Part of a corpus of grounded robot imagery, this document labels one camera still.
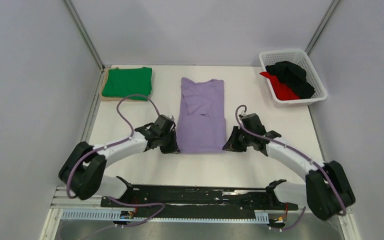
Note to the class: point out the white plastic basket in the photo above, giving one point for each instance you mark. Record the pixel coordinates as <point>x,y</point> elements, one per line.
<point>300,58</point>

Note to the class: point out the black t shirt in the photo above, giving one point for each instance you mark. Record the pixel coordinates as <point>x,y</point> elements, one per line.
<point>294,76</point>

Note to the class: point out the right corner metal post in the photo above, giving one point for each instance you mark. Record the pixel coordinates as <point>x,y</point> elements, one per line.
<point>332,8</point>

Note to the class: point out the left corner metal post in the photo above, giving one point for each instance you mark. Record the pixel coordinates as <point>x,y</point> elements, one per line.
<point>73,13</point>

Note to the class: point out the corner metal post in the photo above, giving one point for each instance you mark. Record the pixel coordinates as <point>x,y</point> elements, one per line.
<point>73,13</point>
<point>332,8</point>

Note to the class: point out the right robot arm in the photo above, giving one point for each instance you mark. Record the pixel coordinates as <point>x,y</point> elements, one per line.
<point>326,190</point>

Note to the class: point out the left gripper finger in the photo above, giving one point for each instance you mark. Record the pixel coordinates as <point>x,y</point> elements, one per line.
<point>173,137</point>
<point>169,149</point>

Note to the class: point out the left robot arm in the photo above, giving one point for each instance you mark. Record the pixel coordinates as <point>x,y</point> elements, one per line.
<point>83,171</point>

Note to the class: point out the red t shirt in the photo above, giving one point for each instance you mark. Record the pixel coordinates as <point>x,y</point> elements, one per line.
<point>281,90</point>

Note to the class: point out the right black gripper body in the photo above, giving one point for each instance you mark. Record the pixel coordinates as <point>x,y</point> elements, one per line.
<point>244,138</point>

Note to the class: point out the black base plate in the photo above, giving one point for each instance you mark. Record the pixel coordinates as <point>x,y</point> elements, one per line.
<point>199,202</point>

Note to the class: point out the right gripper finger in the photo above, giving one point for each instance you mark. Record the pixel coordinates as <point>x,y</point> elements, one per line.
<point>239,147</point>
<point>234,137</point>

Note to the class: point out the folded green t shirt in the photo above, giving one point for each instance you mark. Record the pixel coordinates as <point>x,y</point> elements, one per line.
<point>141,83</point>

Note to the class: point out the purple t shirt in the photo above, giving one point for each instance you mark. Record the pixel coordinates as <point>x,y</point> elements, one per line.
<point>201,126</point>

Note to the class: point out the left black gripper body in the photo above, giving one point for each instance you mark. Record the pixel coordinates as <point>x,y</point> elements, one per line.
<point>166,138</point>

